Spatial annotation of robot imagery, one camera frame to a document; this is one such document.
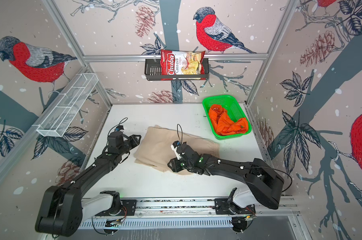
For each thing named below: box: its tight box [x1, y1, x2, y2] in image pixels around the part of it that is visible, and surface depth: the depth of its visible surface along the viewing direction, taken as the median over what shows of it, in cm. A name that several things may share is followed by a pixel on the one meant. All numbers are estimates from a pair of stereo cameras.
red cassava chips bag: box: [160, 49, 206, 81], surface depth 90 cm
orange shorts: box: [209, 104, 249, 136], surface depth 97 cm
